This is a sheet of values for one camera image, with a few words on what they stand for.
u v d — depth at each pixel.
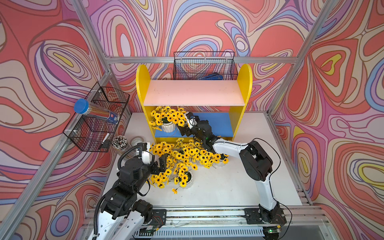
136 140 1.01
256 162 0.53
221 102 0.69
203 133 0.72
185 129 0.80
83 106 0.62
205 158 0.80
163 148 0.81
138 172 0.50
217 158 0.82
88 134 0.73
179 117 0.79
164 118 0.82
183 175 0.72
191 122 0.76
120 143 0.80
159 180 0.73
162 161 0.60
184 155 0.80
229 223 0.73
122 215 0.45
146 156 0.58
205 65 0.96
